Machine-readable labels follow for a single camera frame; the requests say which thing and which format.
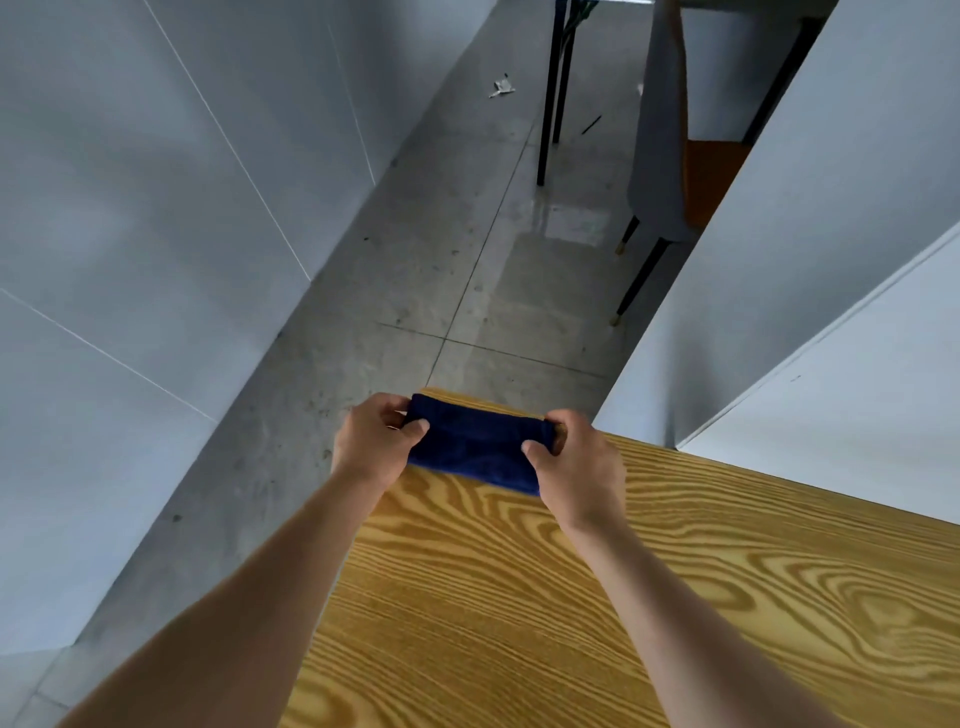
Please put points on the person's left hand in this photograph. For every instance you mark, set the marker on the person's left hand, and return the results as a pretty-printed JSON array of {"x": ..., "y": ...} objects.
[{"x": 367, "y": 442}]

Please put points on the person's right hand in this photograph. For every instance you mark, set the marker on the person's right hand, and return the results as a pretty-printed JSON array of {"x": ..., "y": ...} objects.
[{"x": 581, "y": 480}]

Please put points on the person's left thumb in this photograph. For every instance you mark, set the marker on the person's left thumb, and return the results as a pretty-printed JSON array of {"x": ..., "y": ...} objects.
[{"x": 412, "y": 433}]

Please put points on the person's right thumb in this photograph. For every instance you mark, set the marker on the person's right thumb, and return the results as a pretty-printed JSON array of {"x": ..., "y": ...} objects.
[{"x": 538, "y": 461}]

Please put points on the dark blue cloth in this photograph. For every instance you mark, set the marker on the dark blue cloth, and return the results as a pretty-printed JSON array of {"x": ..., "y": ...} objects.
[{"x": 476, "y": 446}]

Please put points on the person's left forearm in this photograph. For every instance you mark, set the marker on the person's left forearm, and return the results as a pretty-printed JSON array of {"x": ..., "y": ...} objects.
[{"x": 225, "y": 622}]

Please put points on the person's right forearm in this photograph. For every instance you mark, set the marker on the person's right forearm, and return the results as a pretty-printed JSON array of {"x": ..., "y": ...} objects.
[{"x": 690, "y": 637}]

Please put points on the grey chair with orange seat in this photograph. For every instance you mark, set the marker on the grey chair with orange seat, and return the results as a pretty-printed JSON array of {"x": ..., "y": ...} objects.
[{"x": 667, "y": 157}]

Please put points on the black stick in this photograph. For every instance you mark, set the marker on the black stick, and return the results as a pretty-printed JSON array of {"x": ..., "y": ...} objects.
[{"x": 591, "y": 124}]

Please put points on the crumpled white paper scrap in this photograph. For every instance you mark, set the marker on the crumpled white paper scrap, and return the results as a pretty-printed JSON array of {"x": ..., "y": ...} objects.
[{"x": 502, "y": 88}]

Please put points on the black metal table legs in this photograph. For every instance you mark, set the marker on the black metal table legs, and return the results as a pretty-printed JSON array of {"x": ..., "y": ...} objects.
[{"x": 559, "y": 82}]

